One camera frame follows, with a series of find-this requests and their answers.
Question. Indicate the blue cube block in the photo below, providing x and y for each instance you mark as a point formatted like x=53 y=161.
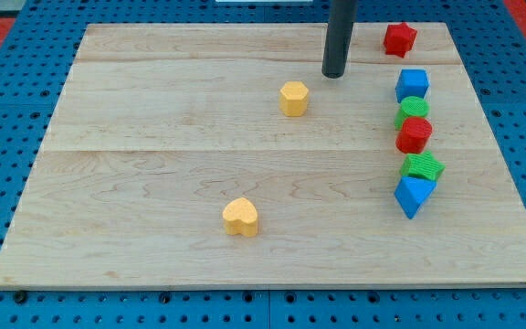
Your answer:
x=411 y=82

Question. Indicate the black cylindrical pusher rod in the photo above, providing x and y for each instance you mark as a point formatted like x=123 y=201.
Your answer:
x=338 y=37

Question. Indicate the yellow hexagon block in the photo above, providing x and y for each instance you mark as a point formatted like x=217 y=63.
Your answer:
x=294 y=98

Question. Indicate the wooden board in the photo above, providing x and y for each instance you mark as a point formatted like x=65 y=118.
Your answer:
x=160 y=126

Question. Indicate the green cylinder block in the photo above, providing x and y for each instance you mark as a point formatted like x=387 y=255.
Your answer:
x=410 y=106

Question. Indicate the red cylinder block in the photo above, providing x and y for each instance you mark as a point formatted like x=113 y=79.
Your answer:
x=413 y=135

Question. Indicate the yellow heart block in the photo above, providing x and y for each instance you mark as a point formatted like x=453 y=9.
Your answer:
x=240 y=217

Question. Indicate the blue triangle block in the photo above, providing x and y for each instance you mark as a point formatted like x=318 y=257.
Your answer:
x=411 y=193

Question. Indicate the red star block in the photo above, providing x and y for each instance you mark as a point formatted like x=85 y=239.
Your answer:
x=399 y=39

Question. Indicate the green star block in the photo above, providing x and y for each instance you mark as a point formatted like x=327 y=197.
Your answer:
x=424 y=166

